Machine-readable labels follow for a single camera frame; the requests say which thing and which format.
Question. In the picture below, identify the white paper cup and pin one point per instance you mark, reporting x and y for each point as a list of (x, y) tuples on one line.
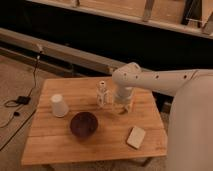
[(59, 106)]

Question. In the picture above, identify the wooden table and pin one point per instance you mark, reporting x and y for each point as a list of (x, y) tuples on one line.
[(50, 140)]

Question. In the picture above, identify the black power adapter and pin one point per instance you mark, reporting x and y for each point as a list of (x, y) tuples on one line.
[(23, 100)]

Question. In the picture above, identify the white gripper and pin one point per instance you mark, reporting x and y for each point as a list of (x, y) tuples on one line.
[(122, 96)]

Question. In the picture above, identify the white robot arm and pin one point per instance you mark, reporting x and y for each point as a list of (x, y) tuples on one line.
[(190, 129)]

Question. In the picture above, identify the white sponge block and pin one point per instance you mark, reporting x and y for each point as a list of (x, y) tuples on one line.
[(136, 137)]

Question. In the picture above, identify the dark purple bowl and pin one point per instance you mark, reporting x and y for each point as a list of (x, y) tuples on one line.
[(83, 124)]

